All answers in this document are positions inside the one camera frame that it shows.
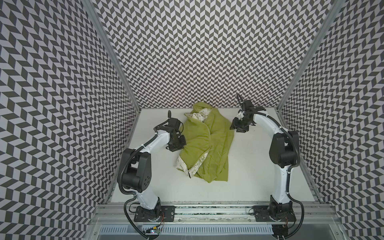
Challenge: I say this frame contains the green jacket with printed lining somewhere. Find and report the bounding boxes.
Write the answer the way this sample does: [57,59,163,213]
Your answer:
[176,102,235,183]

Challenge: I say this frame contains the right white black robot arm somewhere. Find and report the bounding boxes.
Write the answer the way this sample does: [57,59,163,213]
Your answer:
[230,101,300,209]

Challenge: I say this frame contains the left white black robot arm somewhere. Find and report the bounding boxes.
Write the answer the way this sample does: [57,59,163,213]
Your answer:
[117,117,186,211]

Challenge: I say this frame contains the small green circuit board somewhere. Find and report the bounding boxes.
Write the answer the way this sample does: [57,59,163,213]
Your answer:
[145,227,161,235]

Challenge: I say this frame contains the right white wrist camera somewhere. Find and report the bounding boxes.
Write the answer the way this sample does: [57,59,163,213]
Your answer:
[236,112,244,120]

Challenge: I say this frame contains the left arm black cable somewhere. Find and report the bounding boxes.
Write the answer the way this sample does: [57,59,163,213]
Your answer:
[116,110,184,240]

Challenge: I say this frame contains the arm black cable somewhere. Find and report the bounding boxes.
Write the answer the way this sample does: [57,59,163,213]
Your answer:
[116,110,184,240]
[236,92,306,240]

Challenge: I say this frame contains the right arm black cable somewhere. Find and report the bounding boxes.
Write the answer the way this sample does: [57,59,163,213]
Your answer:
[236,92,306,240]

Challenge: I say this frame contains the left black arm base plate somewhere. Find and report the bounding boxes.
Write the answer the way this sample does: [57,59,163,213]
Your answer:
[134,206,176,223]

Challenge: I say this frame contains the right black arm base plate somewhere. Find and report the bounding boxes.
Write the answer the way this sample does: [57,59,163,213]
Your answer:
[252,206,297,223]

